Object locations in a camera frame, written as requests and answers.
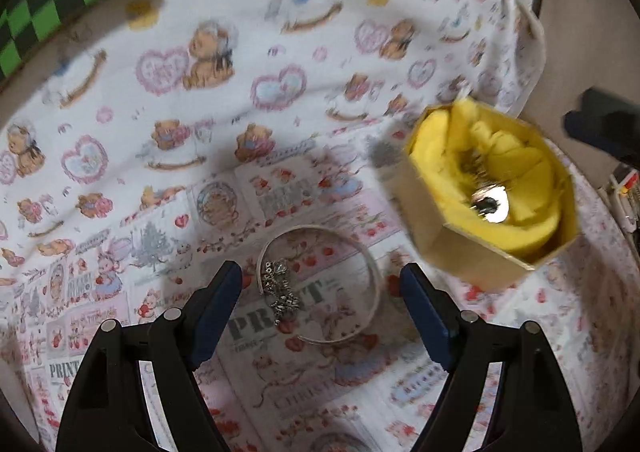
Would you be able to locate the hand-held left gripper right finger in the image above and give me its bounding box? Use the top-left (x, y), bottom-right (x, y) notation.
top-left (399, 263), bottom-right (583, 452)

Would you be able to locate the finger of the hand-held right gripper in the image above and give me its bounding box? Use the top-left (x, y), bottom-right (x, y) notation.
top-left (562, 87), bottom-right (640, 164)

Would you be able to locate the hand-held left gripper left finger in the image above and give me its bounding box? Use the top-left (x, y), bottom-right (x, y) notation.
top-left (59, 261), bottom-right (244, 452)

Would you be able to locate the silver bangle with charms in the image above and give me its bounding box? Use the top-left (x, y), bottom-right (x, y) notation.
top-left (256, 225), bottom-right (382, 344)

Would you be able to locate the yellow hexagonal cardboard box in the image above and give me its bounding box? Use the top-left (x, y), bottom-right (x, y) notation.
top-left (372, 97), bottom-right (581, 293)

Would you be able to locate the round silver jewelry piece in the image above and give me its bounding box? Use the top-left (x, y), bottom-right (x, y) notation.
top-left (467, 185), bottom-right (511, 225)

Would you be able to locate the strawberry print cloth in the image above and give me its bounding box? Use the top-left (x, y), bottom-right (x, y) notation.
top-left (0, 147), bottom-right (640, 452)

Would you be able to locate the yellow cloth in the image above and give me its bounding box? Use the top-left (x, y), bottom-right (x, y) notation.
top-left (407, 99), bottom-right (561, 255)

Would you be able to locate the bear print cloth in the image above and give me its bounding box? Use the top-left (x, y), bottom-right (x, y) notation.
top-left (0, 0), bottom-right (547, 263)

